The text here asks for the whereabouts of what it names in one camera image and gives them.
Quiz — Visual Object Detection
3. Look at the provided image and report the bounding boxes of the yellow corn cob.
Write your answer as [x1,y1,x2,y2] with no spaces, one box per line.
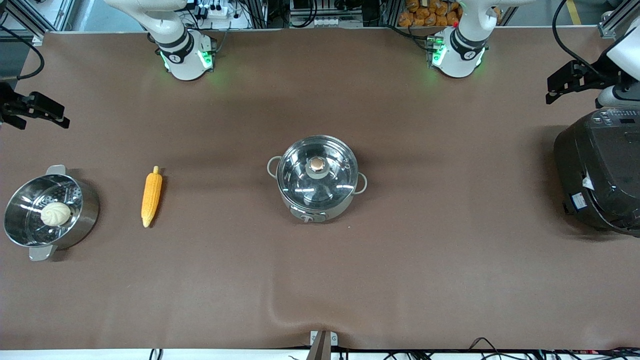
[141,166,163,228]

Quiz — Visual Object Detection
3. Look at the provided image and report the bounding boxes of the glass pot lid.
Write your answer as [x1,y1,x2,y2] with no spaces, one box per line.
[276,135,359,210]

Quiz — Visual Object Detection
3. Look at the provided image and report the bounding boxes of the stainless steel steamer pot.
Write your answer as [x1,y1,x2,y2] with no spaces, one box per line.
[3,165,100,262]

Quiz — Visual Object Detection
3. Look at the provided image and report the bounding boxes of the grey electric cooking pot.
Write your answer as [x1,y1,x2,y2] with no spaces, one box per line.
[267,134,368,224]

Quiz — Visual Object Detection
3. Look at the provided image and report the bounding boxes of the black rice cooker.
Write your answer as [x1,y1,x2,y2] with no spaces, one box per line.
[553,107,640,237]

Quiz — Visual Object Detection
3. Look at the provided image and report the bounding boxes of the white steamed bun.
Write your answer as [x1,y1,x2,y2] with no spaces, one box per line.
[40,202,72,227]

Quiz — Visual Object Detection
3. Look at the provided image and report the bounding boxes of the pile of orange items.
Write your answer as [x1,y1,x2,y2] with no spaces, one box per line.
[398,0,502,27]

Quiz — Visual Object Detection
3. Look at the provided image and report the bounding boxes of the white power strip with plugs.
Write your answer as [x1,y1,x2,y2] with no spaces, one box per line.
[191,1,228,19]

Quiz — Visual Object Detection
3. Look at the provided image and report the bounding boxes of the brown table mat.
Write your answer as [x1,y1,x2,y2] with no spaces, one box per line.
[0,27,640,351]

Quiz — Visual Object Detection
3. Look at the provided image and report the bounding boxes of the aluminium frame profile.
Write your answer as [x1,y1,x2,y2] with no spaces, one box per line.
[0,0,76,47]
[598,0,640,40]

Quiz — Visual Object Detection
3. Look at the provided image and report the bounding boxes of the black cable bundle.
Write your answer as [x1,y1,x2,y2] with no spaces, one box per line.
[380,337,640,360]

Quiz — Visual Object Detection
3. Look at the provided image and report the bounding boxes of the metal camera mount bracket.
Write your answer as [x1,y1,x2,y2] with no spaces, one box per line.
[306,330,339,360]

